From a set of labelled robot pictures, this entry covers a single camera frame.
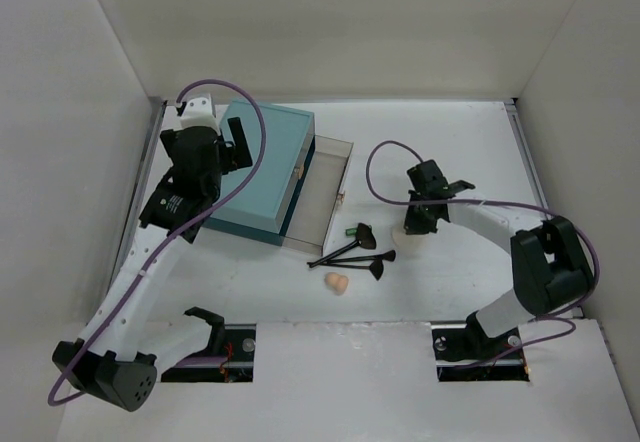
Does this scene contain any black kabuki brush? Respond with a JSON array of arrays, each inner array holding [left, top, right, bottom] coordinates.
[[307, 223, 377, 268]]

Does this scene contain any black fan brush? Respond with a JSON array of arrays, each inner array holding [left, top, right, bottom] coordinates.
[[324, 260, 384, 280]]

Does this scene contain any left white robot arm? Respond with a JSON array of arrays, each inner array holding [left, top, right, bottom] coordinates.
[[52, 117, 262, 412]]

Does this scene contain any thin black makeup brush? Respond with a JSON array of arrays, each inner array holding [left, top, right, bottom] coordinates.
[[327, 250, 397, 265]]

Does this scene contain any white round powder puff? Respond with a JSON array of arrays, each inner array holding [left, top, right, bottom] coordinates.
[[391, 225, 427, 256]]

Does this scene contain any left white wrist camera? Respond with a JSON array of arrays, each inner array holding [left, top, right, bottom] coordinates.
[[176, 94, 219, 131]]

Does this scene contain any peach makeup sponge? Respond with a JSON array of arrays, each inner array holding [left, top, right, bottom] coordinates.
[[324, 272, 349, 295]]

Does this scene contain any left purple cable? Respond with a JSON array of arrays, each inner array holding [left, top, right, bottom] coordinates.
[[47, 79, 266, 407]]

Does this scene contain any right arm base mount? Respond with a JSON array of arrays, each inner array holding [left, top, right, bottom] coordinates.
[[432, 324, 529, 382]]

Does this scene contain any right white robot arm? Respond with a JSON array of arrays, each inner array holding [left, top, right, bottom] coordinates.
[[403, 160, 596, 362]]

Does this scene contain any clear acrylic drawer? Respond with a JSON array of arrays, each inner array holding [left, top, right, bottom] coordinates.
[[282, 135, 354, 257]]

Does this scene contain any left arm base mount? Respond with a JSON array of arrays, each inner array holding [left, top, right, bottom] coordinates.
[[160, 307, 257, 383]]

